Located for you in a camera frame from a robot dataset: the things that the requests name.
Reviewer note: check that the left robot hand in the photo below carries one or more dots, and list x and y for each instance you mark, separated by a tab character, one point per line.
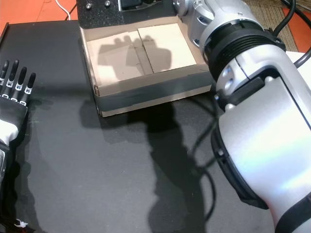
12	111

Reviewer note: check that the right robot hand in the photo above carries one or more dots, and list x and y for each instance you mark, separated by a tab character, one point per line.
102	14

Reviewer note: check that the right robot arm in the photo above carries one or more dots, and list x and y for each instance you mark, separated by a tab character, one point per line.
255	121

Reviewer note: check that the taped cardboard paper box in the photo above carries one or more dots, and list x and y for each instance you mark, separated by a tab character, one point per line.
150	94

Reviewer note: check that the brown woven carpet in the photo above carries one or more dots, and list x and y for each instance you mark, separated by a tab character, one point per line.
272	12

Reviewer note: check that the white side table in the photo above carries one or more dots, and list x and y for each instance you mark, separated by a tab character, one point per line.
290	56

